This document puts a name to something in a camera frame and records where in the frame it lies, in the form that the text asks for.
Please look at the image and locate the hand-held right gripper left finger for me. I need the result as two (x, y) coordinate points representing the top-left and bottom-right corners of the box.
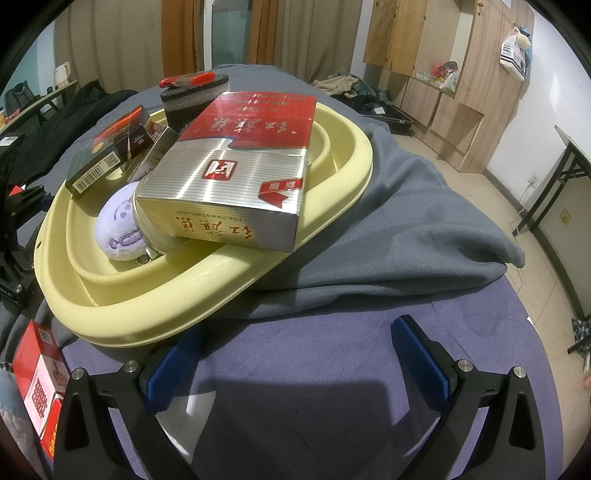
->
(54, 325), (206, 480)

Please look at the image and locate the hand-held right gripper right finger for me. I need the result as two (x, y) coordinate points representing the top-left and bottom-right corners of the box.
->
(392, 315), (550, 480)

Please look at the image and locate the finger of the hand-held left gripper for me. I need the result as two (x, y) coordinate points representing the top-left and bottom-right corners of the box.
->
(7, 185), (52, 222)

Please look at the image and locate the yellow plastic basin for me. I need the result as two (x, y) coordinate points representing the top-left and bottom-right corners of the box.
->
(34, 102), (374, 349)

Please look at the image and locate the red silver carton box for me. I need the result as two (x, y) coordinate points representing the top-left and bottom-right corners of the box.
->
(133, 91), (318, 254)

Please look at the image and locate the white round plush toy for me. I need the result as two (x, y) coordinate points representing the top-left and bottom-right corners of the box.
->
(95, 181), (147, 262)

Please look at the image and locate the black cigarette box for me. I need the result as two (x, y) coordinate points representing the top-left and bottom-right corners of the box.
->
(65, 105), (154, 200)

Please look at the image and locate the black jacket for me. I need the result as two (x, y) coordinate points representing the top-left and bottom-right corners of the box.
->
(9, 80), (140, 186)

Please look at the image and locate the purple bed sheet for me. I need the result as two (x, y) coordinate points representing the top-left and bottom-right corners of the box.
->
(60, 268), (555, 480)

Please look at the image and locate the wooden desk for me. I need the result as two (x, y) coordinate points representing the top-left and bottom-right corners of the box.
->
(0, 80), (78, 136)

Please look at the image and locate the black backpack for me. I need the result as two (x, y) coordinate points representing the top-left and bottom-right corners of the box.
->
(2, 83), (36, 112)

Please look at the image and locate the red white carton box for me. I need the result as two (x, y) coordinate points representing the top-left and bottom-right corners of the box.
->
(13, 318), (71, 460)

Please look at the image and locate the silver cigarette box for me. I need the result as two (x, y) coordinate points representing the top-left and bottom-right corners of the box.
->
(127, 122), (179, 184)

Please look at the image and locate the grey blanket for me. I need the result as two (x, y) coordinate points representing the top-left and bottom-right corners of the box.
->
(0, 64), (527, 352)

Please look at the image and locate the dark cloth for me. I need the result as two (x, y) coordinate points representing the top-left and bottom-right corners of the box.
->
(571, 318), (591, 357)

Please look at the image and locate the beige curtain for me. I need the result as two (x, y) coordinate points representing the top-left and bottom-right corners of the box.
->
(55, 0), (213, 94)

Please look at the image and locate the dark round sponge block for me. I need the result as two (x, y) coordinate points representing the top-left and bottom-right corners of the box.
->
(160, 74), (230, 133)

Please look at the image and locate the red brown folding knife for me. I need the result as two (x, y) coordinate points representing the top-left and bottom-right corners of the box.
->
(158, 71), (216, 89)

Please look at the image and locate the glass door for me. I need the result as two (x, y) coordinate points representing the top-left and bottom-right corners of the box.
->
(210, 0), (252, 66)

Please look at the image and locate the wooden wardrobe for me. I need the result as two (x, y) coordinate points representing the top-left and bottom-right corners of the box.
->
(362, 0), (536, 175)

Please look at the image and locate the orange curtain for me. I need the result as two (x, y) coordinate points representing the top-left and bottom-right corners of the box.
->
(247, 0), (279, 66)

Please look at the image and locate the pile of clothes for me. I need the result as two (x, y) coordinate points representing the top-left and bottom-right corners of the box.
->
(313, 73), (394, 117)

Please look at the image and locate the clutter on wardrobe shelf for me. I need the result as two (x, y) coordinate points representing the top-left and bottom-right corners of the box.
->
(416, 60), (461, 89)

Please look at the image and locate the white hanging bag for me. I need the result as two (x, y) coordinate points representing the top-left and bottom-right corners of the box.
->
(501, 28), (533, 82)

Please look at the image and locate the dark frame folding table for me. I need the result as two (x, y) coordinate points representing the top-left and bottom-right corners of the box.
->
(510, 124), (591, 320)

